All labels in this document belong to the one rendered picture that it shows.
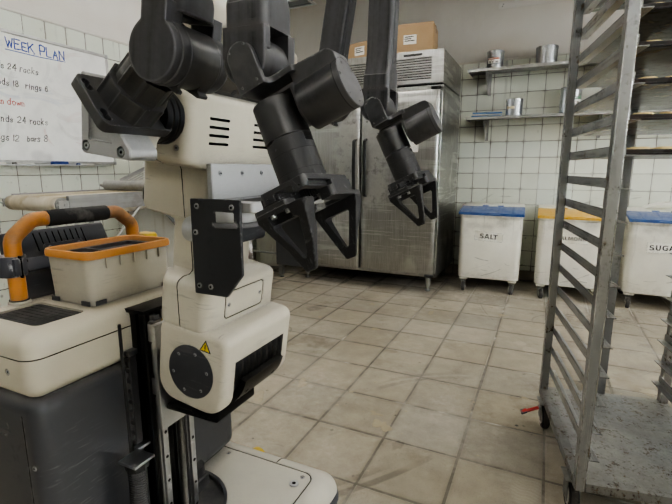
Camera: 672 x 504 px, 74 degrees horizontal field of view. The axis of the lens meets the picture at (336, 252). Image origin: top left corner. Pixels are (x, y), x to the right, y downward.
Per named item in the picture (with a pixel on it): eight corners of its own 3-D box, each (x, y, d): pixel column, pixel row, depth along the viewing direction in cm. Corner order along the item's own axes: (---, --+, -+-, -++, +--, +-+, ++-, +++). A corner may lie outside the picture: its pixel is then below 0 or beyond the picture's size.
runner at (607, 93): (645, 83, 113) (646, 71, 113) (632, 84, 114) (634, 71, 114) (580, 113, 174) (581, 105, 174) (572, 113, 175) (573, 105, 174)
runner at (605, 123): (640, 120, 115) (642, 108, 114) (628, 120, 116) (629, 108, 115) (577, 137, 176) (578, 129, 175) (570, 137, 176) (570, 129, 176)
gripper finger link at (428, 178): (451, 211, 96) (433, 171, 96) (443, 215, 90) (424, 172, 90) (423, 223, 99) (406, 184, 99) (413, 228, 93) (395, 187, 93)
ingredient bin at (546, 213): (530, 299, 378) (538, 209, 364) (531, 282, 435) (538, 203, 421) (604, 307, 356) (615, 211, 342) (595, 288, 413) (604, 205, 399)
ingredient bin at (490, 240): (454, 291, 404) (458, 206, 390) (463, 275, 462) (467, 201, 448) (518, 297, 383) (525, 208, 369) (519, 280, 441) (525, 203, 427)
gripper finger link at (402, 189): (443, 215, 90) (424, 172, 90) (434, 220, 84) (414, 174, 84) (413, 227, 93) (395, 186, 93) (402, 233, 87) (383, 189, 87)
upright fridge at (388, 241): (451, 274, 468) (461, 68, 430) (431, 296, 387) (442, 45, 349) (331, 262, 526) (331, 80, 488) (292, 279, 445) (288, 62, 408)
